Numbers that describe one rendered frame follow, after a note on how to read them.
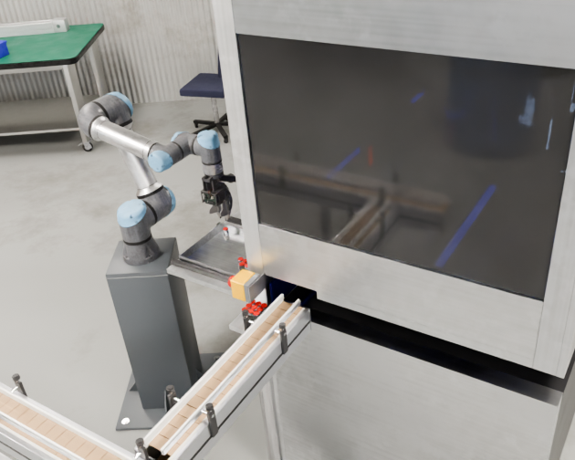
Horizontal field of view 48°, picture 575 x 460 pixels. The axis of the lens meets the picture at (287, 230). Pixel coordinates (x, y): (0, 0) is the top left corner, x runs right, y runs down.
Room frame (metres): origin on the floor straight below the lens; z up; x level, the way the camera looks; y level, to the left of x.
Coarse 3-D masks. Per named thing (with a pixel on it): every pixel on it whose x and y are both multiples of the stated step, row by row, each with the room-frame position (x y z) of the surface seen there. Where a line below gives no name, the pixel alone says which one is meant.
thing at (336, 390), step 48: (336, 336) 1.57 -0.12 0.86; (384, 336) 1.52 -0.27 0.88; (288, 384) 1.69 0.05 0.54; (336, 384) 1.58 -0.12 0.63; (384, 384) 1.48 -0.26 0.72; (432, 384) 1.39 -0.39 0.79; (480, 384) 1.31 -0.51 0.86; (528, 384) 1.27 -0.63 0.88; (288, 432) 1.70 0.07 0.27; (336, 432) 1.58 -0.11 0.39; (384, 432) 1.47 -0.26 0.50; (432, 432) 1.38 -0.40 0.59; (480, 432) 1.30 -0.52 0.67; (528, 432) 1.22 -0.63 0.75
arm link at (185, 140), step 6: (180, 132) 2.22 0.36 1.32; (186, 132) 2.23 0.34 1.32; (174, 138) 2.21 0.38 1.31; (180, 138) 2.18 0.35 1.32; (186, 138) 2.18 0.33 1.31; (192, 138) 2.18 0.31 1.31; (180, 144) 2.14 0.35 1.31; (186, 144) 2.16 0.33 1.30; (192, 144) 2.16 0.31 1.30; (186, 150) 2.15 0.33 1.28; (192, 150) 2.15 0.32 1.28; (186, 156) 2.16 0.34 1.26
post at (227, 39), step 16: (224, 0) 1.73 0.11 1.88; (224, 16) 1.74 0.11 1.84; (224, 32) 1.74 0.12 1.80; (224, 48) 1.75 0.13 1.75; (224, 64) 1.75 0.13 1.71; (240, 64) 1.73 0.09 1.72; (224, 80) 1.75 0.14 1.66; (240, 80) 1.72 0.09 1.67; (240, 96) 1.72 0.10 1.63; (240, 112) 1.73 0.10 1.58; (240, 128) 1.73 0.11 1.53; (240, 144) 1.74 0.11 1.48; (240, 160) 1.74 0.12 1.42; (240, 176) 1.75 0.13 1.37; (240, 192) 1.75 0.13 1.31; (240, 208) 1.76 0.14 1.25; (256, 208) 1.72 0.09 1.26; (256, 224) 1.72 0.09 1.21; (256, 240) 1.73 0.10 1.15; (256, 256) 1.73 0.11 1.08; (256, 272) 1.74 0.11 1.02
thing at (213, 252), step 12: (216, 228) 2.21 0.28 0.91; (228, 228) 2.21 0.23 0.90; (240, 228) 2.18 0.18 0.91; (204, 240) 2.14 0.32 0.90; (216, 240) 2.16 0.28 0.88; (228, 240) 2.15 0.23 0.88; (240, 240) 2.14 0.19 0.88; (192, 252) 2.08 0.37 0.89; (204, 252) 2.08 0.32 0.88; (216, 252) 2.07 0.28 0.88; (228, 252) 2.07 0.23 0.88; (240, 252) 2.06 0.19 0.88; (204, 264) 1.95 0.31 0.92; (216, 264) 1.99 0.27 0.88; (228, 264) 1.99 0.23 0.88; (228, 276) 1.89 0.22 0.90
